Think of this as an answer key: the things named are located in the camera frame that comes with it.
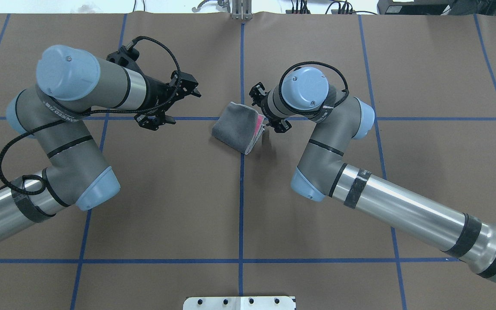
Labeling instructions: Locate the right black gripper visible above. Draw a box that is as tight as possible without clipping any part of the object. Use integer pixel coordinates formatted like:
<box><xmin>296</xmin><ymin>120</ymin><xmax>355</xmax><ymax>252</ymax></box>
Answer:
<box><xmin>258</xmin><ymin>88</ymin><xmax>282</xmax><ymax>127</ymax></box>

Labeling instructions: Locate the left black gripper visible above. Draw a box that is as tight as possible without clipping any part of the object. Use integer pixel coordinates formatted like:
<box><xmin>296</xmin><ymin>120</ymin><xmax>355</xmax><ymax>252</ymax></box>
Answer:
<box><xmin>144</xmin><ymin>73</ymin><xmax>202</xmax><ymax>113</ymax></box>

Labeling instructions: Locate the pink and grey towel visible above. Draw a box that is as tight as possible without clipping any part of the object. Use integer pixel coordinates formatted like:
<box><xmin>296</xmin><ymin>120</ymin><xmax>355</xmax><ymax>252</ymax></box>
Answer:
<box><xmin>212</xmin><ymin>102</ymin><xmax>265</xmax><ymax>155</ymax></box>

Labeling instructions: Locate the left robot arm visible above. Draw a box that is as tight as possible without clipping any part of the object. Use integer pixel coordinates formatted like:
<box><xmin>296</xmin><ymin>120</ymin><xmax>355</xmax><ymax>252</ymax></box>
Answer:
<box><xmin>0</xmin><ymin>37</ymin><xmax>201</xmax><ymax>242</ymax></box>

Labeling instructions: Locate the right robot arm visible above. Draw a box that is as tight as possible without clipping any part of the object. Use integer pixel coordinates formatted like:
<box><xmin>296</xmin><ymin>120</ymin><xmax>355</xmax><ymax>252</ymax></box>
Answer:
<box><xmin>249</xmin><ymin>61</ymin><xmax>496</xmax><ymax>283</ymax></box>

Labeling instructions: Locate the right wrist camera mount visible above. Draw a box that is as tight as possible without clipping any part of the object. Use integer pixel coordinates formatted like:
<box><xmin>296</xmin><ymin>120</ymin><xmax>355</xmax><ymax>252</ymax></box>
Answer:
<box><xmin>249</xmin><ymin>82</ymin><xmax>268</xmax><ymax>108</ymax></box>

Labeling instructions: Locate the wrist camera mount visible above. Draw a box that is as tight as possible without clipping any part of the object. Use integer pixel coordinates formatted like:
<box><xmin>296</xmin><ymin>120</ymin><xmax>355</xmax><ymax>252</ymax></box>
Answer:
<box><xmin>249</xmin><ymin>82</ymin><xmax>268</xmax><ymax>108</ymax></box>
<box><xmin>106</xmin><ymin>45</ymin><xmax>142</xmax><ymax>73</ymax></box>

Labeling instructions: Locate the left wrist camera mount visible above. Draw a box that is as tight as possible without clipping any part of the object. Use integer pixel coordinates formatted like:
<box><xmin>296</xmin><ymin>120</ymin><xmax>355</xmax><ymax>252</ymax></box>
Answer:
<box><xmin>106</xmin><ymin>45</ymin><xmax>142</xmax><ymax>73</ymax></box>

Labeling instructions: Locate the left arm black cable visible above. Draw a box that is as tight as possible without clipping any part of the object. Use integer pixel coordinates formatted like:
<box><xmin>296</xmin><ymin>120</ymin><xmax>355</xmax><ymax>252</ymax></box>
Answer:
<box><xmin>0</xmin><ymin>36</ymin><xmax>182</xmax><ymax>196</ymax></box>

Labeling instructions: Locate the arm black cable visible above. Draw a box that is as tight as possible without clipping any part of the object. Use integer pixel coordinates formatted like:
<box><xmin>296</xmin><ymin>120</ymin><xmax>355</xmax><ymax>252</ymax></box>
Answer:
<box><xmin>0</xmin><ymin>36</ymin><xmax>182</xmax><ymax>196</ymax></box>
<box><xmin>278</xmin><ymin>61</ymin><xmax>350</xmax><ymax>118</ymax></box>

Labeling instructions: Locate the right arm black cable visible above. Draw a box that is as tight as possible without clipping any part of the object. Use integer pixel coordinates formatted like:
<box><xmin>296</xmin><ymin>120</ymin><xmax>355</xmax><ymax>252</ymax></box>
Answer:
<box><xmin>278</xmin><ymin>61</ymin><xmax>350</xmax><ymax>118</ymax></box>

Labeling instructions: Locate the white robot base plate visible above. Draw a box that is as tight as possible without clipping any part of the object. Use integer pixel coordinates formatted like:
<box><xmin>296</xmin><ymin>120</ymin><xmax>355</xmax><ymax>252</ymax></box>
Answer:
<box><xmin>183</xmin><ymin>296</ymin><xmax>297</xmax><ymax>310</ymax></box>

